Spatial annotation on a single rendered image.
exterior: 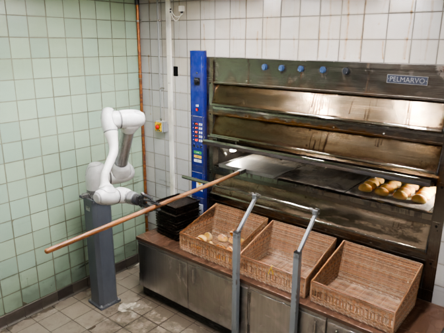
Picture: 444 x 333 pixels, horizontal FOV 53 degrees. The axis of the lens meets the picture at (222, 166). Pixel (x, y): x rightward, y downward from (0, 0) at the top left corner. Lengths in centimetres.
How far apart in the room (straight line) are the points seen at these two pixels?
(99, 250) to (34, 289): 66
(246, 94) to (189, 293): 166
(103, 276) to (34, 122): 139
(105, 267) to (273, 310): 151
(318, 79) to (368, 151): 61
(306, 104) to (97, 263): 214
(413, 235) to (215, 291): 149
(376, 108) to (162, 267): 213
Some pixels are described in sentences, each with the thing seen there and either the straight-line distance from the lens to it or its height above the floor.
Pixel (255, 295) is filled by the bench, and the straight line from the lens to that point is 327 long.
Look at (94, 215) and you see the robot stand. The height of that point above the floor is 86.
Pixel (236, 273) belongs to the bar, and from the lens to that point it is 322.
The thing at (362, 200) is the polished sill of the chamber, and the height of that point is 117.
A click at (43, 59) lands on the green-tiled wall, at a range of 379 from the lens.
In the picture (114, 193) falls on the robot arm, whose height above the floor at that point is 124.
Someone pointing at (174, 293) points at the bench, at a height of 19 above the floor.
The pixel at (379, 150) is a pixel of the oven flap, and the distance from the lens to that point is 309.
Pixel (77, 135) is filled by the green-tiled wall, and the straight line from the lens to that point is 399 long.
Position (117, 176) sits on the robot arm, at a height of 116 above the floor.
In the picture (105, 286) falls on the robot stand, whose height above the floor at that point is 20.
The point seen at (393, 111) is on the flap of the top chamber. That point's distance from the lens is 303.
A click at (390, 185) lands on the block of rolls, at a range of 348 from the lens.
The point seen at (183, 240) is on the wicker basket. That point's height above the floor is 67.
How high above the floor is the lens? 222
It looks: 16 degrees down
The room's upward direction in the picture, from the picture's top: straight up
